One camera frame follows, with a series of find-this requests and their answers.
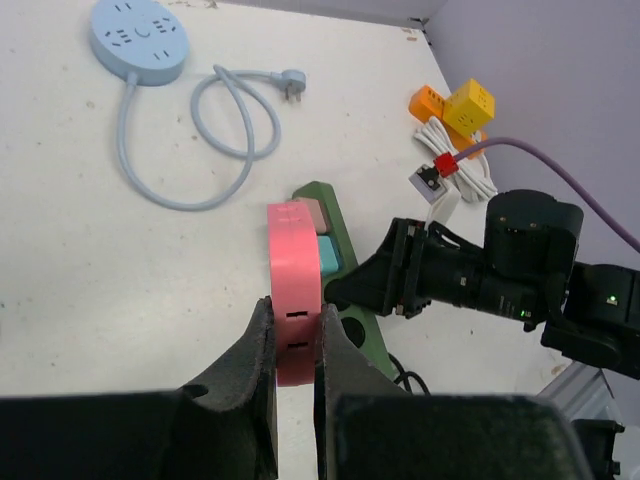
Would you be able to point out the orange power strip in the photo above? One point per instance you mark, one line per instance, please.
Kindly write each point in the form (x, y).
(427, 103)

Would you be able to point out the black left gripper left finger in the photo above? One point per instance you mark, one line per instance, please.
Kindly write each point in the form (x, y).
(222, 424)

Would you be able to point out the pink plug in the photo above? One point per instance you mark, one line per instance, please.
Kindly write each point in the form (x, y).
(295, 277)

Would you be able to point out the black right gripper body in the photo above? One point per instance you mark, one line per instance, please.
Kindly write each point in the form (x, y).
(428, 262)

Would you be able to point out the teal plug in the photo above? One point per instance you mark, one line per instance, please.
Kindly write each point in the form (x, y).
(330, 259)

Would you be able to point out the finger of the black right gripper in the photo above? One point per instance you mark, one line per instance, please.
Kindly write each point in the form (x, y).
(370, 286)

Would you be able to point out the aluminium frame rail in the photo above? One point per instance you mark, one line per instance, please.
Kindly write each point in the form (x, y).
(584, 396)

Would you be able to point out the yellow cube adapter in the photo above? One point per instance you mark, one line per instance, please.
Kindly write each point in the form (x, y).
(469, 108)

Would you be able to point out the rose brown plug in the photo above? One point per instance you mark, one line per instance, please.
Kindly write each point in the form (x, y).
(321, 224)

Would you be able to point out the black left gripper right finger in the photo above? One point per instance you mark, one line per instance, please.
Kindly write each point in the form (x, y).
(367, 427)

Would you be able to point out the green power strip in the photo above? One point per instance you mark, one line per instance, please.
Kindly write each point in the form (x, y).
(356, 314)

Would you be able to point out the round light blue socket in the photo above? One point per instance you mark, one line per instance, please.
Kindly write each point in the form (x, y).
(140, 40)

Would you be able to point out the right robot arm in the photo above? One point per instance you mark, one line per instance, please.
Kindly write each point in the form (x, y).
(526, 271)

